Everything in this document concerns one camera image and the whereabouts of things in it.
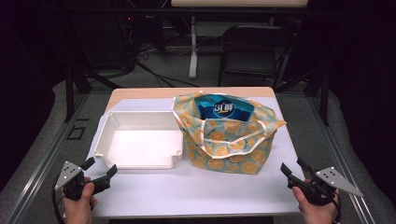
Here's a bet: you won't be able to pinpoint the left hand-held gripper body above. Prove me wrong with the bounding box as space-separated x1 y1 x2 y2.
54 161 94 202

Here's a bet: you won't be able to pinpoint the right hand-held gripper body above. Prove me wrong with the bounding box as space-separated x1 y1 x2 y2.
298 165 364 207

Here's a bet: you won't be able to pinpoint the white plastic bin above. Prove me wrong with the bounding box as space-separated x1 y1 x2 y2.
92 110 185 171

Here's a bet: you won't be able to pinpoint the orange-print tote bag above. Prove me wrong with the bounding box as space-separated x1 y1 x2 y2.
171 91 288 175

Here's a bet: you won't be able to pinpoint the blue snack pouch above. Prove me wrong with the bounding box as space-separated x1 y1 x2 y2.
193 93 256 123

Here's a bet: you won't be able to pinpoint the person's right hand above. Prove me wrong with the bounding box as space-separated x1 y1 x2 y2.
291 178 340 224

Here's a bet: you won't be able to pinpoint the person's left hand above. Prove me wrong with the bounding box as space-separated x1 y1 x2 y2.
62 176 98 224

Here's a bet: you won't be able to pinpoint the black metal stand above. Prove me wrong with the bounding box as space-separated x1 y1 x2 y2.
274 66 332 127
64 60 123 123

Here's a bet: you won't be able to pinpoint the white table mat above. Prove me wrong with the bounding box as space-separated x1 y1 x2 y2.
83 96 307 218

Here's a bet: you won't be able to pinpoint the black folding chair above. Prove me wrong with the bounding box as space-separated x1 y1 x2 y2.
218 24 295 90

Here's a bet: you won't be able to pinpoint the beige desk with white leg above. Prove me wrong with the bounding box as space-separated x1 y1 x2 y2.
170 0 309 79

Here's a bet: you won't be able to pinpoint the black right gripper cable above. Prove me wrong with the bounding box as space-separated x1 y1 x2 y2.
331 190 343 224

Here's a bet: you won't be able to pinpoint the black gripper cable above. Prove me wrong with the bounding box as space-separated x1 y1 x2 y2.
50 176 68 224
331 190 343 224

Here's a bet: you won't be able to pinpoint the aluminium frame rail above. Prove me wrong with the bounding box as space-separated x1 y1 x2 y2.
306 92 378 224
0 92 92 224

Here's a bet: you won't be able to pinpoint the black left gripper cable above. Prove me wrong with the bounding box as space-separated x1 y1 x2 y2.
50 176 68 224

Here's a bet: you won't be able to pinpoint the black floor cables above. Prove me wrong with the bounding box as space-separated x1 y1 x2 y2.
134 46 201 89

